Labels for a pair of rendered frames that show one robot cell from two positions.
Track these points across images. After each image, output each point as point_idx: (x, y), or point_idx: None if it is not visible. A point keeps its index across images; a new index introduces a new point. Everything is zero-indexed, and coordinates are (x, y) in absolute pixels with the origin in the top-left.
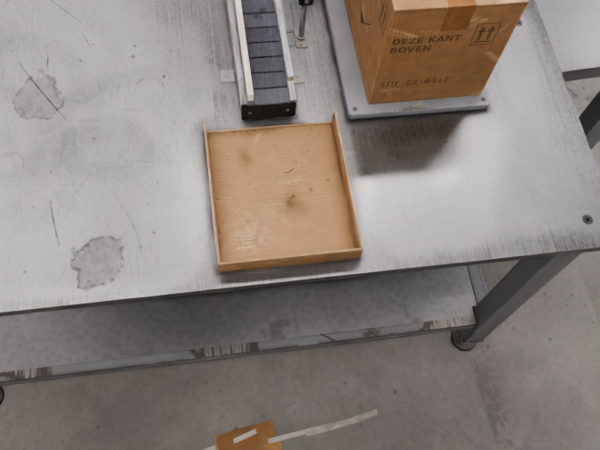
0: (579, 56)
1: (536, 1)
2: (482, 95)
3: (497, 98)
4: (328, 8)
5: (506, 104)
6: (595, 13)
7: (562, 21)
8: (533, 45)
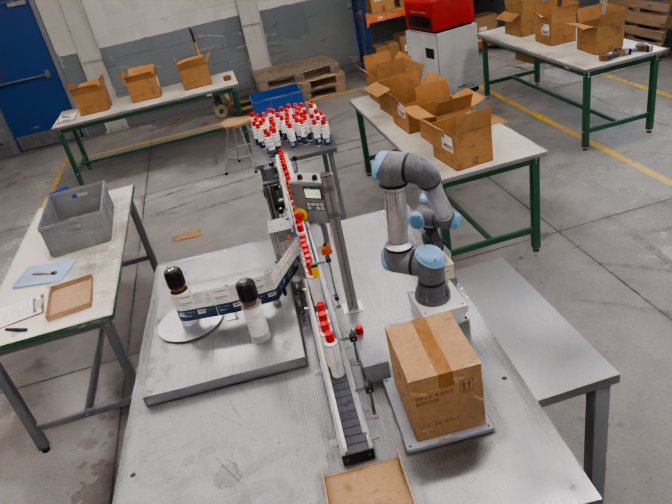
0: (547, 389)
1: (513, 363)
2: (487, 424)
3: (499, 424)
4: (387, 393)
5: (505, 426)
6: (552, 363)
7: (532, 372)
8: (516, 388)
